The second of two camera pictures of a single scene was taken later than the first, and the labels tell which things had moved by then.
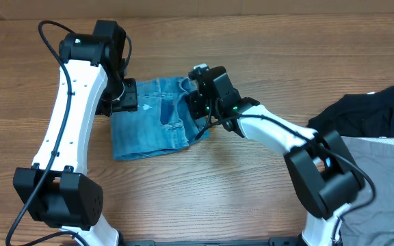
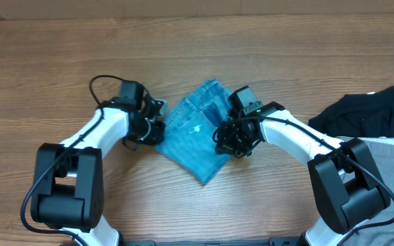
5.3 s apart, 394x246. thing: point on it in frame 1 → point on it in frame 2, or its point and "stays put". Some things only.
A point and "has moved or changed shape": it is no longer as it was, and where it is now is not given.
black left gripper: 130,103 → 155,134
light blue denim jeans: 163,121 has moved or changed shape
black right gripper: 194,102 → 226,146
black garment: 377,114 stays put
